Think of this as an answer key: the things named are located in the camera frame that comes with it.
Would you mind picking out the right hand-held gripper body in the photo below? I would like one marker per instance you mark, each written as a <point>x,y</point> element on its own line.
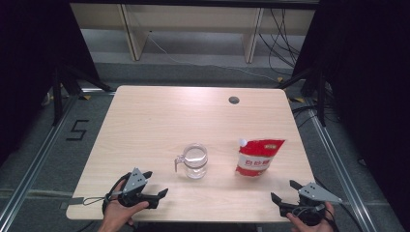
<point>314,192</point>

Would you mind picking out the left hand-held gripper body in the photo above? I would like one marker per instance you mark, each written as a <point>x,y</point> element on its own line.
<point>135,181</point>

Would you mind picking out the clear glass jar with lid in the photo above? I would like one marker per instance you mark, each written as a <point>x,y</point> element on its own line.
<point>195,167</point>

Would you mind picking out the red and white pouch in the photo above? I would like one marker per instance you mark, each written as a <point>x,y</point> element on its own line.
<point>257,158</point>

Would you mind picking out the person's right hand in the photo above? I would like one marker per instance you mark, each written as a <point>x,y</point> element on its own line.
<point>329,222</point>

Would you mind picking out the person's left hand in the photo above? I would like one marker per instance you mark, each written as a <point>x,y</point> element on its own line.
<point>119,214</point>

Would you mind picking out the grey tape strip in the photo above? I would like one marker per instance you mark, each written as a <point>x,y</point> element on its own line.
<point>75,201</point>

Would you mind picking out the yellow black floor tape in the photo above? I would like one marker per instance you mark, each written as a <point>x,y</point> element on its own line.
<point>85,97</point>
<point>280,79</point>
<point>298,100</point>

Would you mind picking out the black metal stand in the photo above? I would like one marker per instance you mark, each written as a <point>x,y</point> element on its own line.
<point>57,96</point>
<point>320,103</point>

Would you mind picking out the black curtain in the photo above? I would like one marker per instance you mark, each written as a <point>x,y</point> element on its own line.
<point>25,64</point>
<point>370,80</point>

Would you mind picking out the light wooden shelf unit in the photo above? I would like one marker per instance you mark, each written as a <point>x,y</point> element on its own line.
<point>137,42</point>

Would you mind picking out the metal floor rail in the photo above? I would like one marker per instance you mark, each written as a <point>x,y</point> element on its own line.
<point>43,154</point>
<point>336,167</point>

